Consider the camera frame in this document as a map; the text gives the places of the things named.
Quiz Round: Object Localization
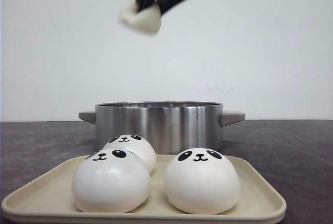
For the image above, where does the stainless steel steamer pot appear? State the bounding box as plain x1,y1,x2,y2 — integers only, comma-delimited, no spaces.
79,101,245,154

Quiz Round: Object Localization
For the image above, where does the panda bun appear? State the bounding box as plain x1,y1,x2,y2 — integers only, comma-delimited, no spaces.
164,148,240,214
118,0,161,35
72,148,150,213
103,134,157,173

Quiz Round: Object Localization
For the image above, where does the beige rectangular plastic tray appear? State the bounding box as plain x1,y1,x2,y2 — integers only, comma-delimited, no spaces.
2,154,287,223

